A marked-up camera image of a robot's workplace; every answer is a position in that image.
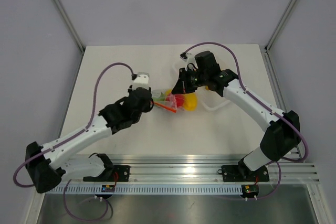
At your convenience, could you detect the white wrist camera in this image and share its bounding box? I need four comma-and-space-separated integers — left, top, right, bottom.
129, 72, 151, 91
180, 52, 196, 64

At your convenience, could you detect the green apple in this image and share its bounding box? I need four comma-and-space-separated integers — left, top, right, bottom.
152, 92, 166, 102

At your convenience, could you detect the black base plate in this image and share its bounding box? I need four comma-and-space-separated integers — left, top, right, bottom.
217, 165, 270, 182
83, 165, 131, 183

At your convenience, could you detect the clear orange-zip bag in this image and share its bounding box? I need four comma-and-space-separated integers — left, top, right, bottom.
151, 89, 178, 113

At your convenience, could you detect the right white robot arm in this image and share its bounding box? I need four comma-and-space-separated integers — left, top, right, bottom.
172, 51, 301, 180

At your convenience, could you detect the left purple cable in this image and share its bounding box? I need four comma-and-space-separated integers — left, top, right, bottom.
13, 62, 136, 188

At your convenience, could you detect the left aluminium frame post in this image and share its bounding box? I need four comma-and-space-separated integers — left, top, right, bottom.
51, 0, 86, 55

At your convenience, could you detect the yellow bell pepper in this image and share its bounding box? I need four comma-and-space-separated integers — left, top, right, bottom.
182, 93, 197, 111

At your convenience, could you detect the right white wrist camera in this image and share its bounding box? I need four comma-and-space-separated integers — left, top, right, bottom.
180, 52, 196, 64

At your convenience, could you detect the white slotted cable duct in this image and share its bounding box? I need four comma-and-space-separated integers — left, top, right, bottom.
49, 184, 243, 195

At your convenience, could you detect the yellow lemon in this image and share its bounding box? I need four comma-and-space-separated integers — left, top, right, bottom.
164, 89, 172, 98

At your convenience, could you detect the aluminium mounting rail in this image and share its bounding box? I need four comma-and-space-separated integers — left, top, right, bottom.
108, 154, 320, 184

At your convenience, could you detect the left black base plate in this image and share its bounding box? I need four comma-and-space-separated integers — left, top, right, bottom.
83, 165, 131, 183

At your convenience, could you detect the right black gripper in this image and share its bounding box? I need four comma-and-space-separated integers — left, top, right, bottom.
173, 67, 209, 94

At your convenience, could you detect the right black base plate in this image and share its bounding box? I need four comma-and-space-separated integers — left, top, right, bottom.
217, 165, 270, 182

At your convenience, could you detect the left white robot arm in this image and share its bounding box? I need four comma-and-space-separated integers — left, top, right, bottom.
25, 88, 153, 194

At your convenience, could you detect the aluminium frame post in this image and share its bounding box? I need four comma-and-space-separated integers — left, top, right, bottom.
51, 0, 86, 55
265, 0, 300, 53

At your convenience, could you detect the right aluminium frame post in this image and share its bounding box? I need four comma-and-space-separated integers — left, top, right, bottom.
265, 0, 300, 53

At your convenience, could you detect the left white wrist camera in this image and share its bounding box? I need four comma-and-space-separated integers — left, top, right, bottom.
129, 72, 151, 91

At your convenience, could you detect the red apple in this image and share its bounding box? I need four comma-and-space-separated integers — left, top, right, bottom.
174, 94, 185, 109

